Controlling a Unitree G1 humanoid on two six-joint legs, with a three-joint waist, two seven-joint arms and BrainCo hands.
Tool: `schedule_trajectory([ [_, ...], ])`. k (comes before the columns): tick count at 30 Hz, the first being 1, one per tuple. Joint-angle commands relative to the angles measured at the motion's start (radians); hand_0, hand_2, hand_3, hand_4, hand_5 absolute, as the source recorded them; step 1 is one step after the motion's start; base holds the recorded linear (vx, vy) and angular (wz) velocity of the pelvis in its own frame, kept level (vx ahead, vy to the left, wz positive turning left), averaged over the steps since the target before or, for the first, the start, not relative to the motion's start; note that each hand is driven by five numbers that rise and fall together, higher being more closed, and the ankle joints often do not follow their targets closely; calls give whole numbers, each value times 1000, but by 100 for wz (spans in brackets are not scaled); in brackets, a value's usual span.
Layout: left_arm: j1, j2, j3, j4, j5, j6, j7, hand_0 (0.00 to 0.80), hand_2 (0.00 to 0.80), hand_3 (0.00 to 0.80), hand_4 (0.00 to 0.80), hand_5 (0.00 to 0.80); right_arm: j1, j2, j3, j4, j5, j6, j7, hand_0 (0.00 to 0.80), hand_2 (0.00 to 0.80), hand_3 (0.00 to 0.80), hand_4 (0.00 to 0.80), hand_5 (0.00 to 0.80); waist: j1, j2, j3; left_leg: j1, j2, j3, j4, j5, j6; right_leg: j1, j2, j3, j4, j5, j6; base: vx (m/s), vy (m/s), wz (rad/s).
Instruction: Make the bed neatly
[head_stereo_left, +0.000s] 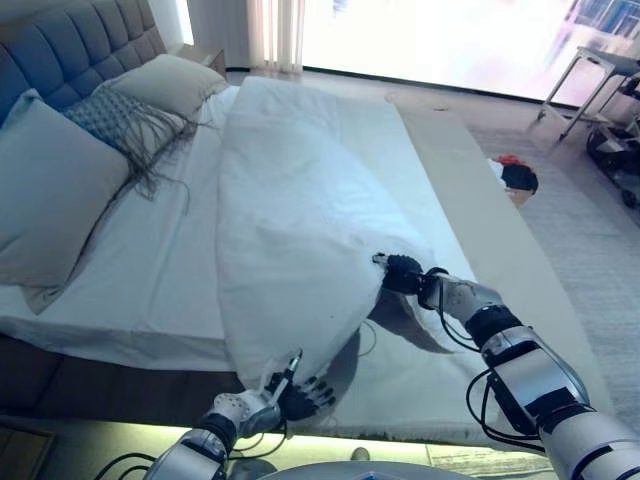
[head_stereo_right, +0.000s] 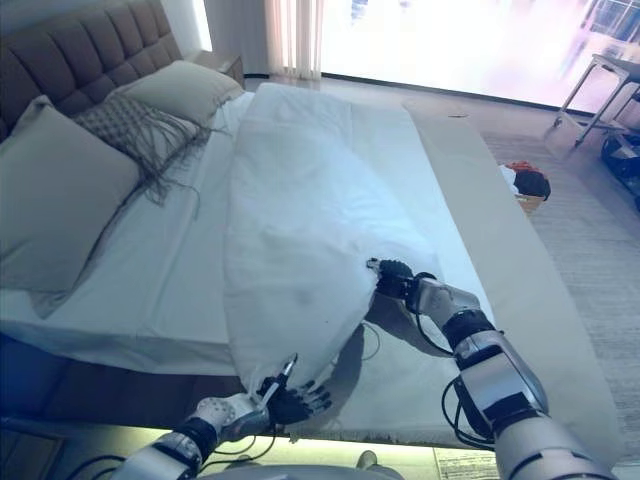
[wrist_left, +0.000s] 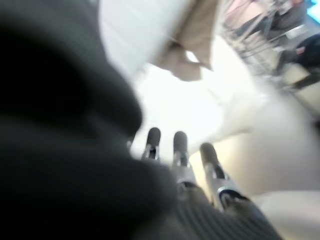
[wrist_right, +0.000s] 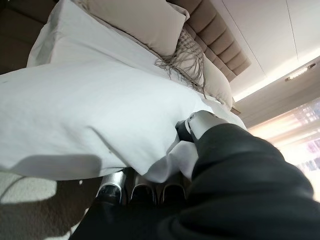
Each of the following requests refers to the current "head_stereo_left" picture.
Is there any pale pleated curtain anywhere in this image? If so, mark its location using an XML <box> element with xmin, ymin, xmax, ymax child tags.
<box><xmin>244</xmin><ymin>0</ymin><xmax>306</xmax><ymax>74</ymax></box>

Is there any grey patterned rug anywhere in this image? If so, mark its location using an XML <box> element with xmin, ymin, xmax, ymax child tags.
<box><xmin>424</xmin><ymin>107</ymin><xmax>640</xmax><ymax>469</ymax></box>

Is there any black garment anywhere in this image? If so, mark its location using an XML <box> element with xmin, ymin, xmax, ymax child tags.
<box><xmin>501</xmin><ymin>164</ymin><xmax>540</xmax><ymax>194</ymax></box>

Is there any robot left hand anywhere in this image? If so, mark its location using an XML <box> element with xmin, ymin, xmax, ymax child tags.
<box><xmin>262</xmin><ymin>348</ymin><xmax>337</xmax><ymax>422</ymax></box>

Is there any white garment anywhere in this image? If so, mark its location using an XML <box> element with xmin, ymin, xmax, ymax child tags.
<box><xmin>485</xmin><ymin>158</ymin><xmax>506</xmax><ymax>190</ymax></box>

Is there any tufted upholstered headboard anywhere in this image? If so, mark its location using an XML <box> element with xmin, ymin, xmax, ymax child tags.
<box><xmin>0</xmin><ymin>0</ymin><xmax>169</xmax><ymax>131</ymax></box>

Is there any black wheeled machine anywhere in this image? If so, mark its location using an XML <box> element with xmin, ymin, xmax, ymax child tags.
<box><xmin>587</xmin><ymin>74</ymin><xmax>640</xmax><ymax>206</ymax></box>

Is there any small wooden bedside table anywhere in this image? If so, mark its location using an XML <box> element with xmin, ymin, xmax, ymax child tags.
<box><xmin>172</xmin><ymin>43</ymin><xmax>226</xmax><ymax>76</ymax></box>

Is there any grey fringed woven cushion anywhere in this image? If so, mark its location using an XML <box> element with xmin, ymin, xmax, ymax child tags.
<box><xmin>62</xmin><ymin>87</ymin><xmax>221</xmax><ymax>216</ymax></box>

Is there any white sheeted mattress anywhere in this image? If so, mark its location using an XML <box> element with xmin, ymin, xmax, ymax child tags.
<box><xmin>0</xmin><ymin>84</ymin><xmax>241</xmax><ymax>374</ymax></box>

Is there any white duvet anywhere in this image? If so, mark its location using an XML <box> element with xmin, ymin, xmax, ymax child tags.
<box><xmin>214</xmin><ymin>74</ymin><xmax>476</xmax><ymax>401</ymax></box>

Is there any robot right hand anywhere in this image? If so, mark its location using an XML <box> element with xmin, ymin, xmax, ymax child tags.
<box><xmin>370</xmin><ymin>252</ymin><xmax>426</xmax><ymax>296</ymax></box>

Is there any brown upholstered bed frame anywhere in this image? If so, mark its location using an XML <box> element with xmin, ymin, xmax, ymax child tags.
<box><xmin>0</xmin><ymin>329</ymin><xmax>251</xmax><ymax>416</ymax></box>

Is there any glowing wall light strip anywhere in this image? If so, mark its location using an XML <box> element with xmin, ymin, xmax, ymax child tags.
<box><xmin>177</xmin><ymin>0</ymin><xmax>196</xmax><ymax>46</ymax></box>

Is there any wooden nightstand with doors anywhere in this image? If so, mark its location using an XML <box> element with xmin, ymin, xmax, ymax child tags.
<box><xmin>0</xmin><ymin>424</ymin><xmax>56</xmax><ymax>480</ymax></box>

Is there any large beige pillow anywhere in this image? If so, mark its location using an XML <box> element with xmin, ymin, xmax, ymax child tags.
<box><xmin>0</xmin><ymin>88</ymin><xmax>132</xmax><ymax>316</ymax></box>

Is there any metal frame table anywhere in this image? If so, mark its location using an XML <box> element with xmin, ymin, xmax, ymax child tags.
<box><xmin>534</xmin><ymin>44</ymin><xmax>640</xmax><ymax>144</ymax></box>

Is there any small beige pillow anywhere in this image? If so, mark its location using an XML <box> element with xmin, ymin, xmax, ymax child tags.
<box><xmin>97</xmin><ymin>53</ymin><xmax>231</xmax><ymax>121</ymax></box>

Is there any beige bed runner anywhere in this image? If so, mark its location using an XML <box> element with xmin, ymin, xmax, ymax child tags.
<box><xmin>384</xmin><ymin>92</ymin><xmax>616</xmax><ymax>441</ymax></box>

